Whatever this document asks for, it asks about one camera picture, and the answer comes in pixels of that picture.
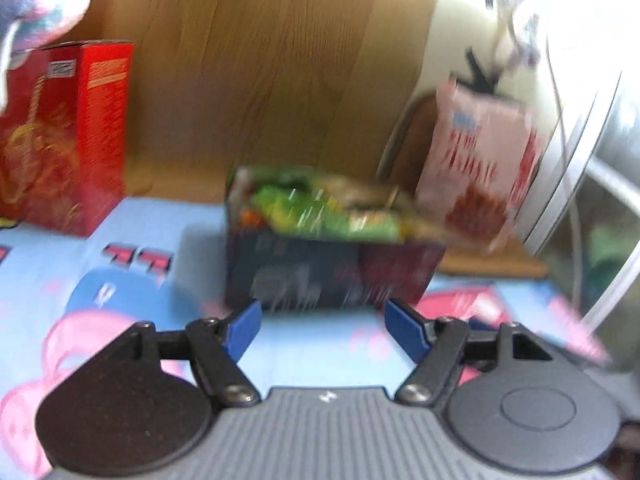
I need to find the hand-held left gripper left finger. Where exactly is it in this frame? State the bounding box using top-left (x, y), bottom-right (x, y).
top-left (102, 299), bottom-right (263, 407)

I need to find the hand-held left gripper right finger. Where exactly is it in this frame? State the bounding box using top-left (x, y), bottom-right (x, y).
top-left (384, 298), bottom-right (554, 404)

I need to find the dark cardboard carton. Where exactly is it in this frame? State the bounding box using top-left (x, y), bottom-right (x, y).
top-left (224, 165), bottom-right (447, 312)

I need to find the green snack packet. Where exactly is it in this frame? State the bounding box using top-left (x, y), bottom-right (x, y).
top-left (246, 181), bottom-right (402, 245)

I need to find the cartoon pig printed blanket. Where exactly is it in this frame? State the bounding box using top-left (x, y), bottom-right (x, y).
top-left (0, 195), bottom-right (617, 480)

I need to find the pink snack bag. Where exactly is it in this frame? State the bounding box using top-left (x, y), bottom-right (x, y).
top-left (414, 77), bottom-right (547, 255)

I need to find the red gold patterned box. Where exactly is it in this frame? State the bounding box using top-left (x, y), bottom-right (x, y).
top-left (0, 39), bottom-right (137, 239)

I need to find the wooden headboard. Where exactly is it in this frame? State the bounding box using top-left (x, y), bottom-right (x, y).
top-left (62, 0), bottom-right (443, 207)

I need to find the frosted glass sliding door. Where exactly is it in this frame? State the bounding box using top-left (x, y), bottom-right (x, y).
top-left (520, 30), bottom-right (640, 366)

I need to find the white power strip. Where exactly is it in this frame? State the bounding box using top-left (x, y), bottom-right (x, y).
top-left (489, 0), bottom-right (543, 73)

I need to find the black bracket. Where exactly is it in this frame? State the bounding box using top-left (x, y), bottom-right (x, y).
top-left (464, 47), bottom-right (502, 97)

